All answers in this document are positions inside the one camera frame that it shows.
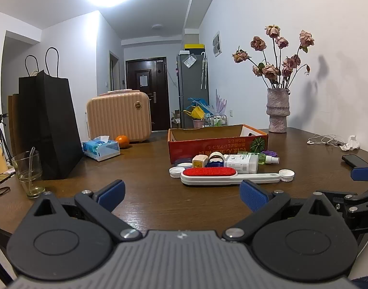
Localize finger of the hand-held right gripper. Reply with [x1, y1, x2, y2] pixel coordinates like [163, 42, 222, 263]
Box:
[316, 189, 358, 208]
[350, 166, 368, 182]

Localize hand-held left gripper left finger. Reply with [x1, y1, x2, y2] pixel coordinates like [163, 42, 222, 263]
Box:
[27, 180, 143, 242]

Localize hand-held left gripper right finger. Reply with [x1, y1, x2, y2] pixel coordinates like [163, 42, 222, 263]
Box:
[221, 179, 344, 243]

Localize red and white lint brush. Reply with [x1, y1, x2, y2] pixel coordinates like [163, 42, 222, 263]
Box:
[180, 167, 281, 186]

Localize small yellow and white box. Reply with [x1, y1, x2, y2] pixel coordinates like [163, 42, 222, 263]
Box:
[192, 155, 209, 169]

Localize red cardboard box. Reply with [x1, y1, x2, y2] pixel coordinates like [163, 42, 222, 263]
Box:
[167, 124, 269, 165]

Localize black phone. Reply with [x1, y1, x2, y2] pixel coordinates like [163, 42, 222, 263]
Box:
[342, 154, 368, 168]

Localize crumpled white tissue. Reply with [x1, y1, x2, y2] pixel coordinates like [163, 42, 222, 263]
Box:
[340, 134, 361, 151]

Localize green spray bottle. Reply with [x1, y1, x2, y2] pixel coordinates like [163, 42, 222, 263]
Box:
[238, 151, 280, 166]

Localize blue tissue pack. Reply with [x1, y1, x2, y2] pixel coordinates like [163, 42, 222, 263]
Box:
[81, 135, 121, 162]

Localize orange fruit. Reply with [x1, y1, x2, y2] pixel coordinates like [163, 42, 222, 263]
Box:
[115, 134, 130, 149]

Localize blue clothing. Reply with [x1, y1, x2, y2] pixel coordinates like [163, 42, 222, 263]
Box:
[351, 275, 368, 289]

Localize translucent blue lid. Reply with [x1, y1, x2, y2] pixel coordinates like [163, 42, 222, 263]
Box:
[172, 157, 193, 169]

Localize pink ribbed suitcase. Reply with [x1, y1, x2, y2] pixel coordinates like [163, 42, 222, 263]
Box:
[86, 89, 152, 143]

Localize clear drinking glass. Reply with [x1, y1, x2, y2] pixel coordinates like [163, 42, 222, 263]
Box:
[11, 151, 46, 199]

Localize pink textured vase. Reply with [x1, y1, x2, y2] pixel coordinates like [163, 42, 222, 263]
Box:
[266, 87, 291, 134]

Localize glass straw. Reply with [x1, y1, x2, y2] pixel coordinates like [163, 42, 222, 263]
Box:
[27, 146, 36, 189]

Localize dark brown entrance door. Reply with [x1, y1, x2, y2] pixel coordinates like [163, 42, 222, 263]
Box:
[125, 56, 168, 132]

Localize pale purple decorative branches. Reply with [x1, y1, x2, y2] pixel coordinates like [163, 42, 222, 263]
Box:
[214, 88, 230, 117]

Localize yellow watering can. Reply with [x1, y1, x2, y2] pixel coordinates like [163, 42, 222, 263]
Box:
[183, 105, 206, 120]

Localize blue plastic toy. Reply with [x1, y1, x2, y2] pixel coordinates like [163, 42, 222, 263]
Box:
[187, 97, 210, 111]

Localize interior room door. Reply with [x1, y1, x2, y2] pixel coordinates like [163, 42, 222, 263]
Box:
[109, 50, 121, 92]

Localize dried pink roses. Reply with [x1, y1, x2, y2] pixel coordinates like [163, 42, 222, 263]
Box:
[232, 24, 316, 91]

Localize grey refrigerator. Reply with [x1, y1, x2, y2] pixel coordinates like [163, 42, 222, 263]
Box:
[176, 51, 209, 129]

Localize white earphone cable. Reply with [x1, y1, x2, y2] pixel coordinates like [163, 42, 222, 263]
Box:
[307, 134, 347, 147]

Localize wire basket with bottles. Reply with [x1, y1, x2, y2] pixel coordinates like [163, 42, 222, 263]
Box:
[208, 115, 230, 127]

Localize black camera tripod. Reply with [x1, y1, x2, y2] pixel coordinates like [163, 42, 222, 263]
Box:
[0, 113, 13, 164]

